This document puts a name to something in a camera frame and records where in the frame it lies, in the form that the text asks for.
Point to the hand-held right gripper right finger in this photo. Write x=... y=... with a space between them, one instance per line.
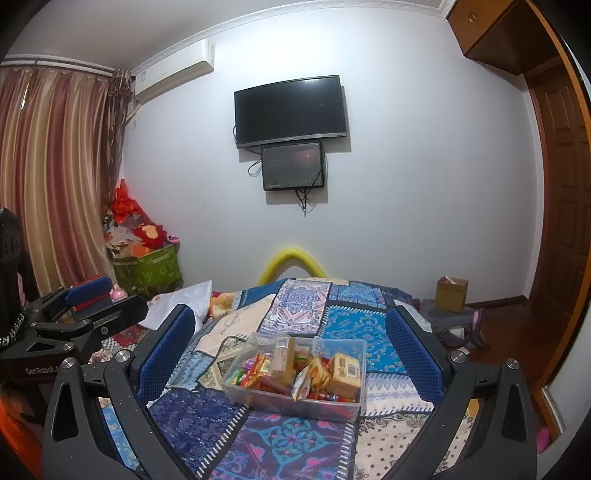
x=415 y=355

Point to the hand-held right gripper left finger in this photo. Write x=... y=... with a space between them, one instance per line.
x=166 y=355

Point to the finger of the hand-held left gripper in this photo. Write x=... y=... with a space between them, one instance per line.
x=87 y=293
x=124 y=309

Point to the clear plastic container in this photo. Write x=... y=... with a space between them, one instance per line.
x=295 y=406

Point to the pink toy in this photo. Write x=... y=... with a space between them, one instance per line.
x=117 y=293

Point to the green storage box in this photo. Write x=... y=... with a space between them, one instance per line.
x=147 y=270

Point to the pile of clothes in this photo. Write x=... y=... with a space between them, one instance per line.
x=455 y=330

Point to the white pillow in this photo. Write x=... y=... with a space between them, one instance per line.
x=184 y=300

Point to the cardboard box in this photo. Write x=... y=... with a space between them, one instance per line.
x=450 y=297

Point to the pile of red decorations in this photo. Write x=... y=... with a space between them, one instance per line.
x=124 y=203

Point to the striped curtain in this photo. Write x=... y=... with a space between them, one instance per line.
x=55 y=161

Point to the blue patchwork blanket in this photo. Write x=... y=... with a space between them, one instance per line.
x=286 y=443

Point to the yellow foam tube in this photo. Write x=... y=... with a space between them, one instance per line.
x=293 y=254

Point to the wooden door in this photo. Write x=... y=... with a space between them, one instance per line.
x=563 y=207

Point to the small black monitor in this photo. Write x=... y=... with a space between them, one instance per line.
x=291 y=166

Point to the white air conditioner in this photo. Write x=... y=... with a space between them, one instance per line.
x=175 y=74

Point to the wooden cabinet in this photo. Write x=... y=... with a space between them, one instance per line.
x=489 y=27

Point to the black wall television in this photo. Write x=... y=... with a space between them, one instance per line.
x=291 y=110

